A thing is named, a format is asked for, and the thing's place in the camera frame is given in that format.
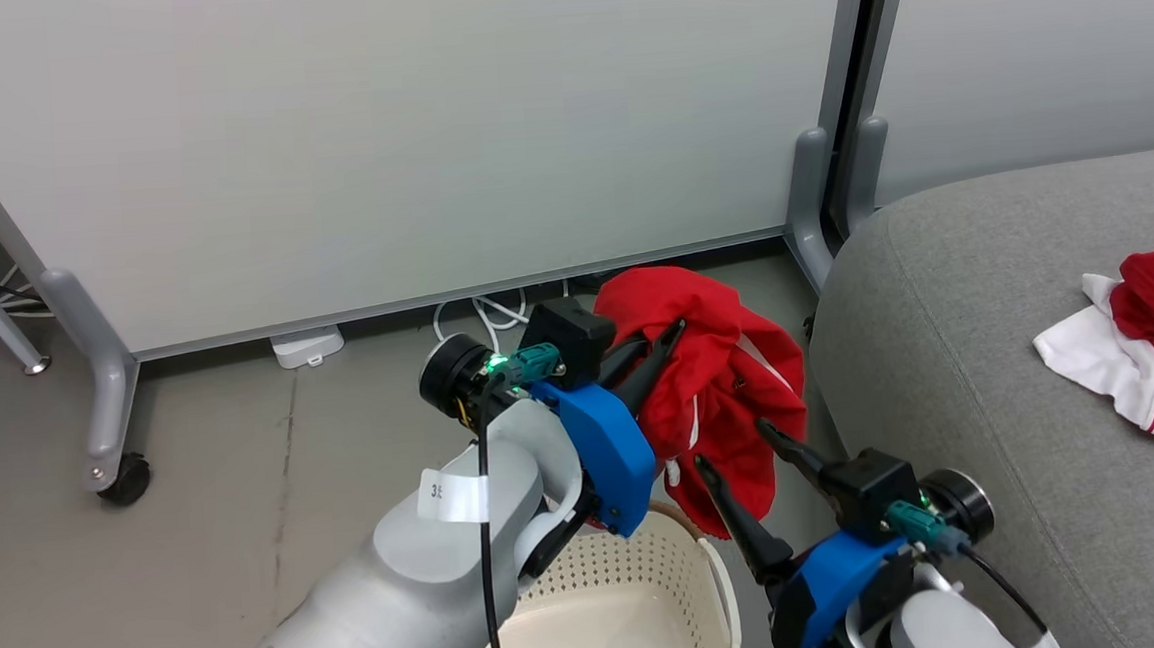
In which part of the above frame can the narrow white partition panel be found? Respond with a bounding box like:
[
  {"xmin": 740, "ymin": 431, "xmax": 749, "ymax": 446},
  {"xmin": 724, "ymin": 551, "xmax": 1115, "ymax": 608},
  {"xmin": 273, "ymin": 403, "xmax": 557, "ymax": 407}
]
[{"xmin": 863, "ymin": 0, "xmax": 1154, "ymax": 209}]

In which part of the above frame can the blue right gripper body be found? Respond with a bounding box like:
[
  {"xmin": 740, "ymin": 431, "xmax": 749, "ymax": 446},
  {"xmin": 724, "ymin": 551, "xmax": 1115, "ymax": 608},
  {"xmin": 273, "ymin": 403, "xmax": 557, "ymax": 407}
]
[{"xmin": 763, "ymin": 528, "xmax": 918, "ymax": 648}]

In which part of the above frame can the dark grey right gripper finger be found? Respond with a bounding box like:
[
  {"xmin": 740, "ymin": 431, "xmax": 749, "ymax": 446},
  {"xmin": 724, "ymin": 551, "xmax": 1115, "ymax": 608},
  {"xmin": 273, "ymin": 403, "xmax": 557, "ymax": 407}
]
[
  {"xmin": 693, "ymin": 448, "xmax": 797, "ymax": 590},
  {"xmin": 755, "ymin": 413, "xmax": 845, "ymax": 499}
]

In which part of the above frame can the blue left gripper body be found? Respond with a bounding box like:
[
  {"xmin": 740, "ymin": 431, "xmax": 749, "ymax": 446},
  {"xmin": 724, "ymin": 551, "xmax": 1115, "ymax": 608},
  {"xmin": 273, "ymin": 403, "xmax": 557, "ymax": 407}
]
[{"xmin": 529, "ymin": 374, "xmax": 663, "ymax": 545}]

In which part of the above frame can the grey fabric sofa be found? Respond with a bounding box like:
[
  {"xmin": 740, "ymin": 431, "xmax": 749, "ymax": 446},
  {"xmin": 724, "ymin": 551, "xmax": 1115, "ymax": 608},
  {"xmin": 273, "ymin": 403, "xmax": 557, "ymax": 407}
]
[{"xmin": 798, "ymin": 143, "xmax": 1154, "ymax": 648}]

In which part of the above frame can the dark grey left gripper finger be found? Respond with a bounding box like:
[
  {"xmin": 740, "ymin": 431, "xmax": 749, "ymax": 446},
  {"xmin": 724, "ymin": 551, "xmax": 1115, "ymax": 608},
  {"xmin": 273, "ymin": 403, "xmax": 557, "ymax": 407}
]
[
  {"xmin": 593, "ymin": 335, "xmax": 653, "ymax": 388},
  {"xmin": 615, "ymin": 319, "xmax": 693, "ymax": 418}
]

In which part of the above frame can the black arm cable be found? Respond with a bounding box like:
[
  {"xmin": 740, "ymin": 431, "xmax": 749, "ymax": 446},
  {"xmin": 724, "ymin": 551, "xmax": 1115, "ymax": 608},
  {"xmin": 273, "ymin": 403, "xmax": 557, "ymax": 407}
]
[
  {"xmin": 468, "ymin": 369, "xmax": 514, "ymax": 648},
  {"xmin": 961, "ymin": 536, "xmax": 1053, "ymax": 642}
]

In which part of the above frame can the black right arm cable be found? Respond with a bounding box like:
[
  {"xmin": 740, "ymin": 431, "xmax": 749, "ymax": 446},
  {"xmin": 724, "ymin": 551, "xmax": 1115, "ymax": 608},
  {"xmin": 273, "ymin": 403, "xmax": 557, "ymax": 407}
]
[{"xmin": 961, "ymin": 536, "xmax": 1053, "ymax": 642}]

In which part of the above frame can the white power adapter box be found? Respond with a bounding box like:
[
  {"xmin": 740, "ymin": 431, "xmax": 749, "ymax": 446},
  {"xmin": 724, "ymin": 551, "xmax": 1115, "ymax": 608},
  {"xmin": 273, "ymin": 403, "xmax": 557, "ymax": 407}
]
[{"xmin": 269, "ymin": 324, "xmax": 347, "ymax": 371}]

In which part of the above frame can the white coiled cable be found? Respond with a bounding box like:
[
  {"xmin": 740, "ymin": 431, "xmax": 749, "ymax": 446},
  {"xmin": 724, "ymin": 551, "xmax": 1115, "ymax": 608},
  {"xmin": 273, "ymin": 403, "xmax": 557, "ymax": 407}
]
[{"xmin": 430, "ymin": 287, "xmax": 532, "ymax": 359}]

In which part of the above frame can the wide white partition panel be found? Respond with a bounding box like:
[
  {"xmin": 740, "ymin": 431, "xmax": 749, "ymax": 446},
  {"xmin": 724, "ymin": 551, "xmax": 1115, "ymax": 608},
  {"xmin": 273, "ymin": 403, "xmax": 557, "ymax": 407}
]
[{"xmin": 0, "ymin": 0, "xmax": 898, "ymax": 370}]

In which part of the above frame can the grey partition foot post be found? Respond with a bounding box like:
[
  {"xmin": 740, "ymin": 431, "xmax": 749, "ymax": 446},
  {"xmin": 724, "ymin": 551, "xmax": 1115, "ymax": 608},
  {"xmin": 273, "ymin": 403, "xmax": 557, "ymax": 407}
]
[
  {"xmin": 840, "ymin": 115, "xmax": 895, "ymax": 238},
  {"xmin": 779, "ymin": 126, "xmax": 842, "ymax": 297},
  {"xmin": 38, "ymin": 263, "xmax": 147, "ymax": 495}
]

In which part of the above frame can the cream perforated laundry basket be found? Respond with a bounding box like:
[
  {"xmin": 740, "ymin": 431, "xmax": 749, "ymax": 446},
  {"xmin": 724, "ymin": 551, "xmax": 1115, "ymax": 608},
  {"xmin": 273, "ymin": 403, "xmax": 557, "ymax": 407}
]
[{"xmin": 443, "ymin": 497, "xmax": 743, "ymax": 648}]

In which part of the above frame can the black caster wheel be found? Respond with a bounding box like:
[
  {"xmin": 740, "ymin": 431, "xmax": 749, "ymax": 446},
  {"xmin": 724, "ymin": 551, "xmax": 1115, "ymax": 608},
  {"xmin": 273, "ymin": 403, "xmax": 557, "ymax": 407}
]
[{"xmin": 94, "ymin": 451, "xmax": 154, "ymax": 509}]

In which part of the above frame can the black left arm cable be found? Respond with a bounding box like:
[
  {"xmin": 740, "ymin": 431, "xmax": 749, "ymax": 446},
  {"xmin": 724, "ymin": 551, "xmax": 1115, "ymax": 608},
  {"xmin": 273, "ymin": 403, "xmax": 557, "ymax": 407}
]
[{"xmin": 468, "ymin": 369, "xmax": 514, "ymax": 648}]

